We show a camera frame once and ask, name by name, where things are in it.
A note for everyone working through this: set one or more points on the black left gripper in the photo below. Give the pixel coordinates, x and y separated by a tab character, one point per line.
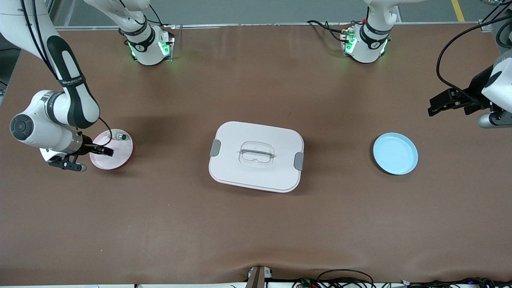
477	90

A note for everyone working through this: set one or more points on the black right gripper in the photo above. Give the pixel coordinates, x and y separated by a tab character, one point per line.
87	148

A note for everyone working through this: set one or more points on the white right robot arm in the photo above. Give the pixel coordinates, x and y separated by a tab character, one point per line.
40	128

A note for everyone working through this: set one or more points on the white lidded storage box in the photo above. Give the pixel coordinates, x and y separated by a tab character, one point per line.
240	176

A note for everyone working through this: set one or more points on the grey box latch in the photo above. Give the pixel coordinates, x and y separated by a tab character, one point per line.
298	161

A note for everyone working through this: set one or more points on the pink round plate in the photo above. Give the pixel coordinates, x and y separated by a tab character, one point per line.
120	158

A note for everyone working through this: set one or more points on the small green-capped clear item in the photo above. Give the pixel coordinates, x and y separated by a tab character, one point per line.
120	136

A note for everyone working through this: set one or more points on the light blue round plate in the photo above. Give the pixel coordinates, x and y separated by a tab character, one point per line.
394	154

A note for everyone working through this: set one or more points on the white corner bracket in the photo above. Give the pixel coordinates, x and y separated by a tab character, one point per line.
486	27

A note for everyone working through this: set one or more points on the aluminium table edge rail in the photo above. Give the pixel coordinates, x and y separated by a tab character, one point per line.
240	25

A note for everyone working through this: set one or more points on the metal clamp bracket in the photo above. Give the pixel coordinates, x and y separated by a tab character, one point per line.
256	278

